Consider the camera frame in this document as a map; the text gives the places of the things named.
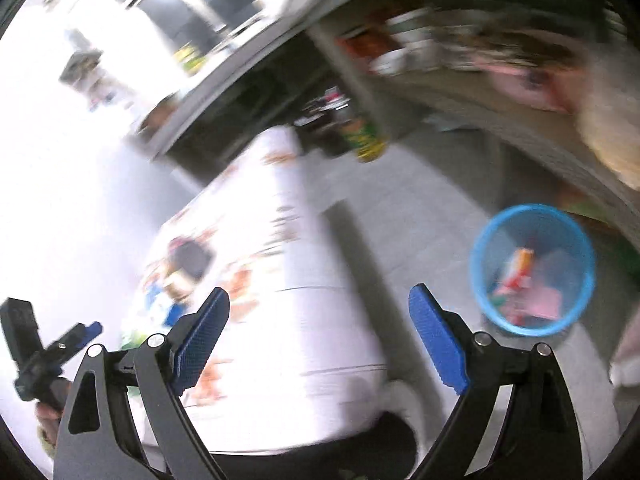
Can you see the blue plastic basket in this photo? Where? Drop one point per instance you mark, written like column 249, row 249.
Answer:
column 580, row 280

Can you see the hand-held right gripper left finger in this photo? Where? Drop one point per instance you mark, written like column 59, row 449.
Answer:
column 200, row 340

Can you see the window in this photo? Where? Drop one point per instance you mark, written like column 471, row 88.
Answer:
column 190, row 0

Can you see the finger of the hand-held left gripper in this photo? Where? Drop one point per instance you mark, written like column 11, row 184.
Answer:
column 75, row 340

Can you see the red printed box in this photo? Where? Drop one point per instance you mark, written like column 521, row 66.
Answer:
column 365, row 44

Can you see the pink knitted sponge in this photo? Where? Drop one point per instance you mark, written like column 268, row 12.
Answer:
column 545, row 302

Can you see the copper pot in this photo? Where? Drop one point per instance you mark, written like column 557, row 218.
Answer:
column 160, row 115

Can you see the person's white shoe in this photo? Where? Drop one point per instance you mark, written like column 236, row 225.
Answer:
column 405, row 405

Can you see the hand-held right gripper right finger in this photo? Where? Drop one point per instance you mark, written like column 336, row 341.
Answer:
column 437, row 340

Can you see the red squirrel snack bag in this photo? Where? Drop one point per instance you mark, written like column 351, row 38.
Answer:
column 515, row 272

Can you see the yellowish plastic bag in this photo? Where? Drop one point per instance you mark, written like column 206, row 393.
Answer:
column 612, row 130

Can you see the red drink can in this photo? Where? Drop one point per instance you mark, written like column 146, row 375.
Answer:
column 192, row 262

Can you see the pink plastic basin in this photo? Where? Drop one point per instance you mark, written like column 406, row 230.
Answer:
column 530, row 85

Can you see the concrete kitchen counter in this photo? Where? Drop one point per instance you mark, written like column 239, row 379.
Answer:
column 280, row 60

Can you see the white bowl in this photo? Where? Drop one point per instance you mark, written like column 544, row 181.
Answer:
column 390, row 62

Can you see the yellow cooking oil bottle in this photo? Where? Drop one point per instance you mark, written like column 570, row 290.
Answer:
column 367, row 140

